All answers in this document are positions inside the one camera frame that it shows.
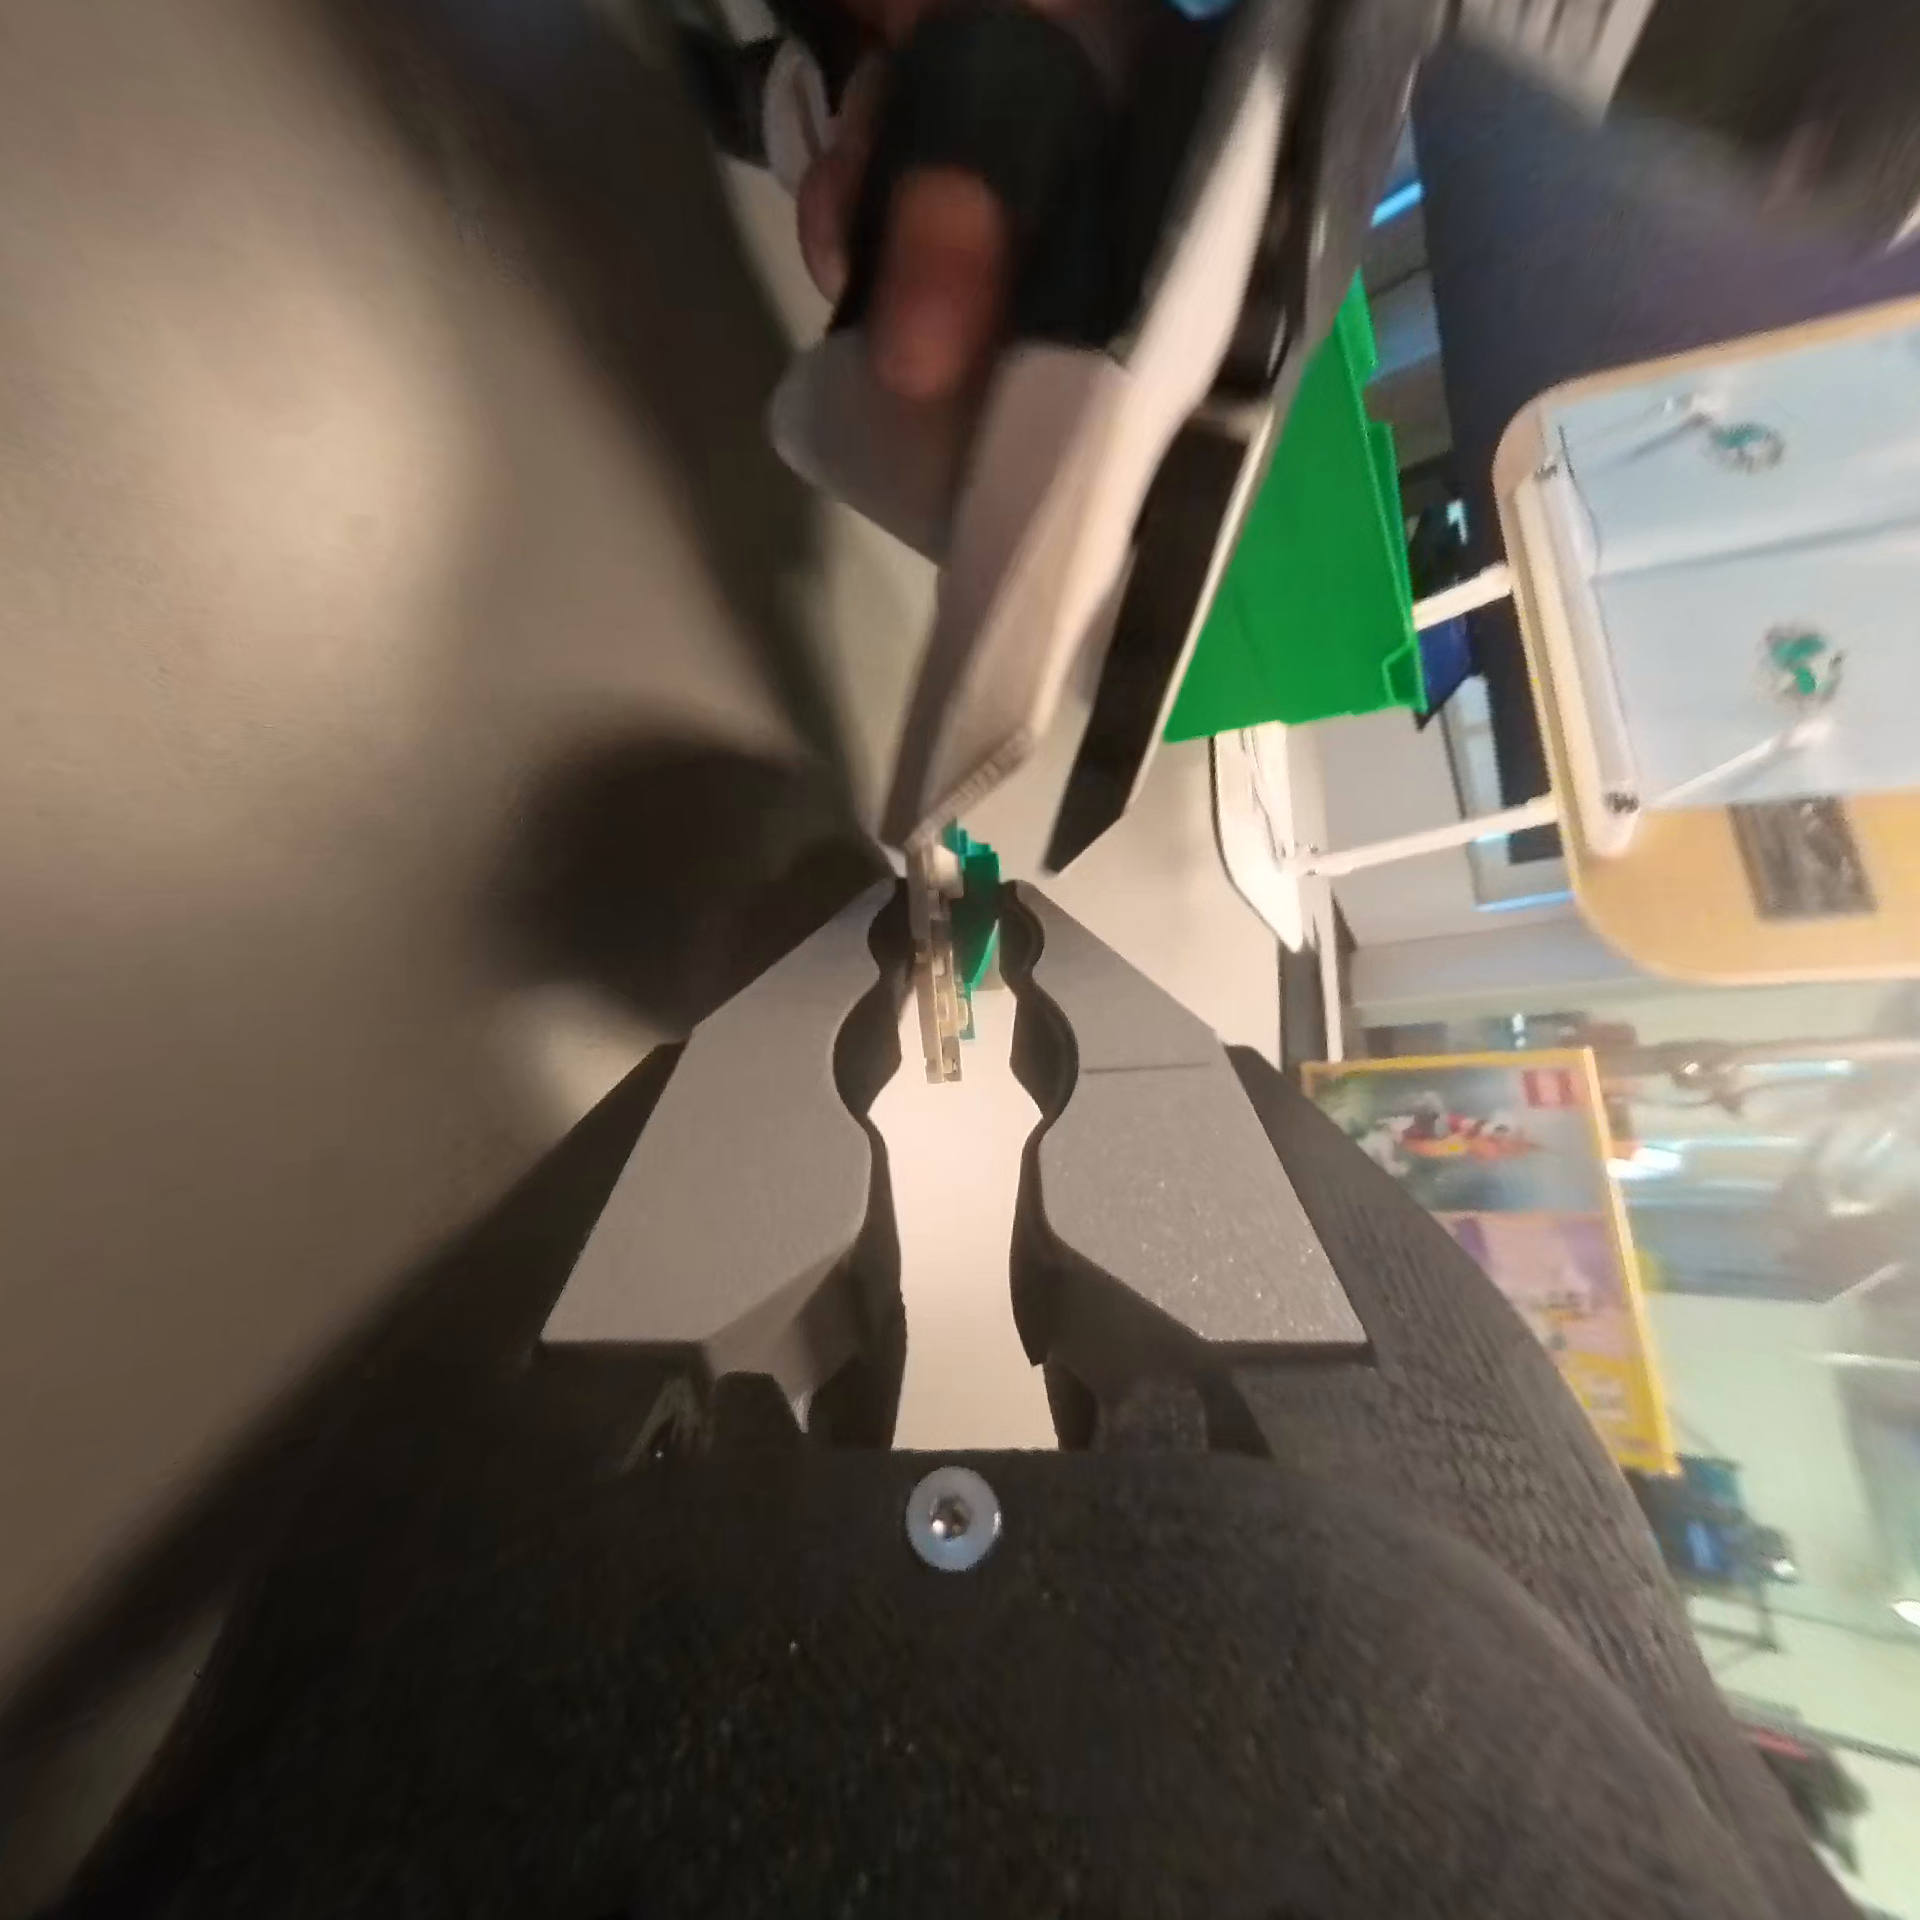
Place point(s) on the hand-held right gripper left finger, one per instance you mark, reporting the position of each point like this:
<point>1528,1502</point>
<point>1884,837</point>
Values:
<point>720,1201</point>

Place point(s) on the round white lego assembly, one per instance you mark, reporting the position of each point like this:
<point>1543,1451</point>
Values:
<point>943,975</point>

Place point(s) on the person's left hand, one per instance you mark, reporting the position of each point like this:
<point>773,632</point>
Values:
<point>938,285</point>

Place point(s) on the green plastic bin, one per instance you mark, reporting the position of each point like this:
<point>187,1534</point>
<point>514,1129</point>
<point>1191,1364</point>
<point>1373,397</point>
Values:
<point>1306,599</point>

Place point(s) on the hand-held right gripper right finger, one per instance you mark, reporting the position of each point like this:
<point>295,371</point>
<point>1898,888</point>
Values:
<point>1202,1214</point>

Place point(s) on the wooden book stand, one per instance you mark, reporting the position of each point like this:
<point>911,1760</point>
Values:
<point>1680,915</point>

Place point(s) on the colourful lego box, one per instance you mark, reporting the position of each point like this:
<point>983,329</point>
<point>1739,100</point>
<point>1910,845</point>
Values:
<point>1501,1201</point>

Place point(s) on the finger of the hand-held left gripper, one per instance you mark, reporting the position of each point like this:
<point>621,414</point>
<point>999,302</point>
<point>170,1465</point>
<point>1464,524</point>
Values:
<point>1079,524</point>
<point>869,451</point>

